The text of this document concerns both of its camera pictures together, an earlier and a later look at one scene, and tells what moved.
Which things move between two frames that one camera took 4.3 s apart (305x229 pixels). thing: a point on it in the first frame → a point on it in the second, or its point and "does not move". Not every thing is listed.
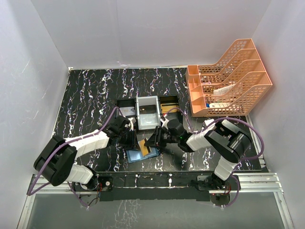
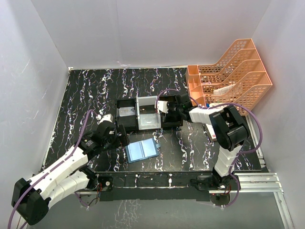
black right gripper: (156, 140) → (169, 104)
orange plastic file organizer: (230, 87) does not move
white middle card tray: (148, 112) does not move
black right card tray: (169, 108) does not move
